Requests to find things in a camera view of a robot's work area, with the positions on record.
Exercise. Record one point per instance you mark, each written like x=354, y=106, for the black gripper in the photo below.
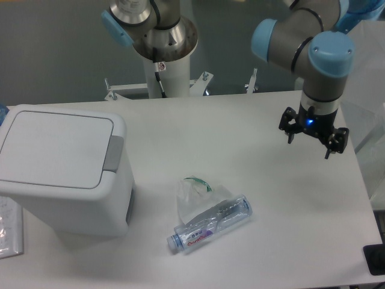
x=318, y=126

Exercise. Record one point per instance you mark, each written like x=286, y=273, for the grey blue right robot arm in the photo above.
x=313, y=44

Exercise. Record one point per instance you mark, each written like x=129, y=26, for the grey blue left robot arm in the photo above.
x=156, y=29

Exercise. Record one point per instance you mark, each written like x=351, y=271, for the white plastic trash can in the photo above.
x=68, y=167

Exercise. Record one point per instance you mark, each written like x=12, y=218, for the clear plastic bag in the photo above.
x=195, y=196

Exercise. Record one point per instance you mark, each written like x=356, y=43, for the black device at edge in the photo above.
x=374, y=255

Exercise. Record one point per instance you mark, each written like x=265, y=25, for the crushed clear water bottle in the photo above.
x=219, y=219

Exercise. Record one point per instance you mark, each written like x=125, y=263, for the blue object at left edge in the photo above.
x=3, y=113

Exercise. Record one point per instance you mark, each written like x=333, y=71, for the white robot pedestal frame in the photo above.
x=164, y=79

